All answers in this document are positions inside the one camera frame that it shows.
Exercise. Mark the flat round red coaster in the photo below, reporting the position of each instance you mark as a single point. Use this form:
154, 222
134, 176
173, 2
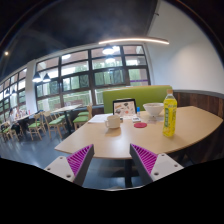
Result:
140, 125

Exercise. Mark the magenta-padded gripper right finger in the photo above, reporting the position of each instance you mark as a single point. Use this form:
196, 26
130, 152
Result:
165, 165

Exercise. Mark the large black-framed window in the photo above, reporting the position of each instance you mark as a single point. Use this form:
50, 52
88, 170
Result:
90, 71

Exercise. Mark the white paper booklet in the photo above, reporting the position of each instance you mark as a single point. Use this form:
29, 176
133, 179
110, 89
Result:
99, 118

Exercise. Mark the white ceramic mug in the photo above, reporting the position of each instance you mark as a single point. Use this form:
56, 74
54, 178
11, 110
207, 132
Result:
113, 122

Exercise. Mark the light wooden dining table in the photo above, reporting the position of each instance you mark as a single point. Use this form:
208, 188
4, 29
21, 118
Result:
66, 108

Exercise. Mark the white noodle bowl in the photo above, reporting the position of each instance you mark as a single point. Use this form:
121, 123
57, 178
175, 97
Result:
153, 108

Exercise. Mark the white paper receipt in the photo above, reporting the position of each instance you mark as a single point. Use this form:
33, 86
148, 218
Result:
156, 118

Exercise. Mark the group of green-seated wooden chairs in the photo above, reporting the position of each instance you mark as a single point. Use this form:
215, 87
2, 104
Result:
55, 122

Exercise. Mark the yellow drink bottle orange cap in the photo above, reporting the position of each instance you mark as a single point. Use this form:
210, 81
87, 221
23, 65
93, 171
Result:
169, 116

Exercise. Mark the small white flat device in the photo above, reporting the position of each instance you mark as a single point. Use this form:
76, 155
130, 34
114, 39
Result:
136, 118

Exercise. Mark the group of pendant lamps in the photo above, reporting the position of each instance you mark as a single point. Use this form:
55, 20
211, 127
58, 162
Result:
37, 78

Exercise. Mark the long curved ceiling light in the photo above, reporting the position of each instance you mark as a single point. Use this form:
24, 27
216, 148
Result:
133, 39

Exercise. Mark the person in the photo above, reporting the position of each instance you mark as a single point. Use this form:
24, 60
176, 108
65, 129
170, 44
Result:
12, 116

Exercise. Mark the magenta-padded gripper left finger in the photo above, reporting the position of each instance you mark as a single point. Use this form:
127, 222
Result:
60, 166

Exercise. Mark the green upholstered bench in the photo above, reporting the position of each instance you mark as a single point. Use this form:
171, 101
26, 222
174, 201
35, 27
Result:
146, 95

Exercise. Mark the small blue-capped bottle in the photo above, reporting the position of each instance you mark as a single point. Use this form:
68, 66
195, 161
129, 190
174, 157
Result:
138, 111

